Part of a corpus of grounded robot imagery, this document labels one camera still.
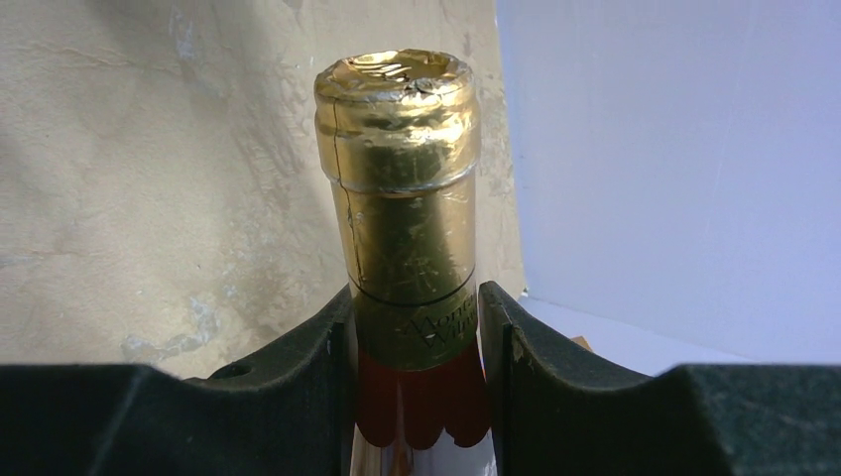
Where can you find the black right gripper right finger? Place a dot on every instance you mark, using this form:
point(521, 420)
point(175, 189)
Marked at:
point(560, 409)

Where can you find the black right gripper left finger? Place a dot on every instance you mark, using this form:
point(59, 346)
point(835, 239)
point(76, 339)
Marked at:
point(282, 410)

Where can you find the red wine bottle gold cap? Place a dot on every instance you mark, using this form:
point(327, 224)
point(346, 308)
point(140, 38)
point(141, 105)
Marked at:
point(399, 138)

